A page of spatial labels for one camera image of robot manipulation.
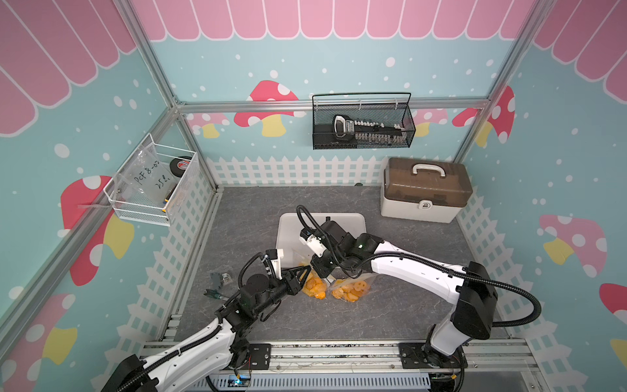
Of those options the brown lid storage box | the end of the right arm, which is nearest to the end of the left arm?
the end of the right arm

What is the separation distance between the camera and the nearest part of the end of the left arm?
60 centimetres

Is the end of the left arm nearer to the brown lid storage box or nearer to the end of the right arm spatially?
the end of the right arm
